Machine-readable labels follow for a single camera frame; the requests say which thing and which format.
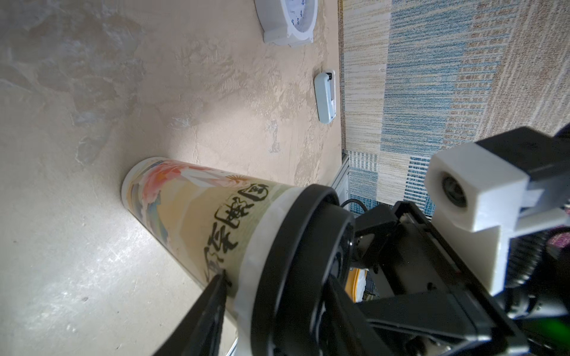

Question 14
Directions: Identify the beige patterned paper cup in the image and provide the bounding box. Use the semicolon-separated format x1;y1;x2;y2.
121;157;302;355

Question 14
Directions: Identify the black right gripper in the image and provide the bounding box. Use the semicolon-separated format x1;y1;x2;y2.
353;202;529;355

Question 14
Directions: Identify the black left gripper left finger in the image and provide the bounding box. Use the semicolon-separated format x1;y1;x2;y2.
154;273;227;356

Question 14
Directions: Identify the grey white small device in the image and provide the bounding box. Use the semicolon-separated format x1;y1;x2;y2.
313;70;337;125

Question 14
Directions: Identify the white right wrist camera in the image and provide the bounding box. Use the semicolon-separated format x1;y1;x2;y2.
425;127;569;295

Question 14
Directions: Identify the black cup lid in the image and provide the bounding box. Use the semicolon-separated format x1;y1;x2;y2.
250;185;355;355

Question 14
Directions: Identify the white round clock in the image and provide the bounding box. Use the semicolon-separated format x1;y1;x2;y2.
255;0;319;47

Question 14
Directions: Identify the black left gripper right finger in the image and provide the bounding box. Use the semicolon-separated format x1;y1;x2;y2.
322;276;393;355

